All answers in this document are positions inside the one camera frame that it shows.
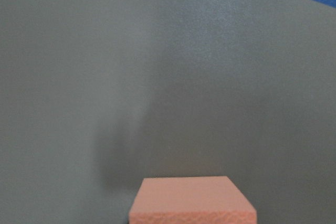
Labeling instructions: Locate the orange foam block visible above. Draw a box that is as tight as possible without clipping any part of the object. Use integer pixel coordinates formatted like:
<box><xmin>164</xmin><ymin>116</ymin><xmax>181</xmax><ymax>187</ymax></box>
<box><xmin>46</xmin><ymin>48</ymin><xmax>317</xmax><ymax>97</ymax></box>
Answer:
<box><xmin>128</xmin><ymin>176</ymin><xmax>258</xmax><ymax>223</ymax></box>

